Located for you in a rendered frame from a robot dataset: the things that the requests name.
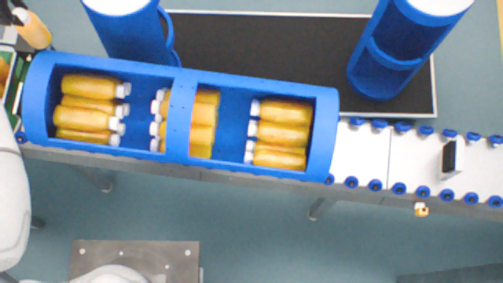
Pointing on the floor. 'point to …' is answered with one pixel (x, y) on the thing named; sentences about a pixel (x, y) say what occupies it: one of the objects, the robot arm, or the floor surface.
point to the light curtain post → (459, 275)
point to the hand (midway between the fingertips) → (16, 11)
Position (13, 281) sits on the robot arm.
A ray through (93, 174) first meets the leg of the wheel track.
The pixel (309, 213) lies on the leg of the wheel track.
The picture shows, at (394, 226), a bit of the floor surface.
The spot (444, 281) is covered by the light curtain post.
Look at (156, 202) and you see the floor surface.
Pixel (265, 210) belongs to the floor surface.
